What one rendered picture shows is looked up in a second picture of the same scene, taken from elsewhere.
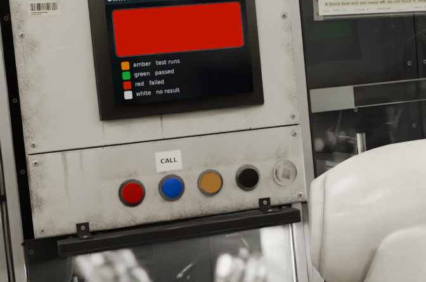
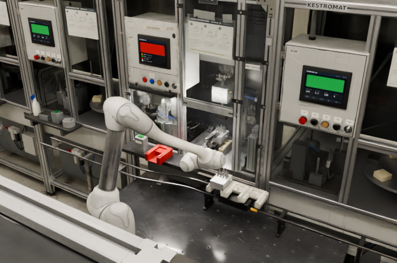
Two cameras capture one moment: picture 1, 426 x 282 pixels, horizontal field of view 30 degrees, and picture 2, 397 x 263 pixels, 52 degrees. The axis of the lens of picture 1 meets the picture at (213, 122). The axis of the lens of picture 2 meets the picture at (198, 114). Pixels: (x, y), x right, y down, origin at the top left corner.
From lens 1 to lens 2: 218 cm
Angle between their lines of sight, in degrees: 49
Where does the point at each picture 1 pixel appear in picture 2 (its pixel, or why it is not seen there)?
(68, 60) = (134, 49)
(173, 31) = (150, 49)
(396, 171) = (108, 101)
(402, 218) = (105, 109)
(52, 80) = (132, 52)
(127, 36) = (142, 48)
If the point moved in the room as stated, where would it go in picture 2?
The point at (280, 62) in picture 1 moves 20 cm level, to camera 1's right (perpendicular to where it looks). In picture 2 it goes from (175, 61) to (197, 68)
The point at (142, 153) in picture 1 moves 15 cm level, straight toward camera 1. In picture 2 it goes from (147, 72) to (130, 78)
